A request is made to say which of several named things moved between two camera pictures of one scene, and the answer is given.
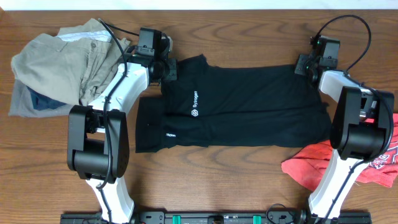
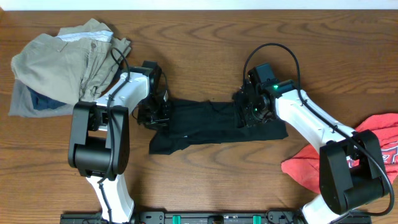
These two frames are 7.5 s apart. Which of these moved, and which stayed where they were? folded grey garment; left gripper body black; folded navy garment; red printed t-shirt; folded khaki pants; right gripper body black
Moved: right gripper body black; left gripper body black
Stayed: red printed t-shirt; folded navy garment; folded khaki pants; folded grey garment
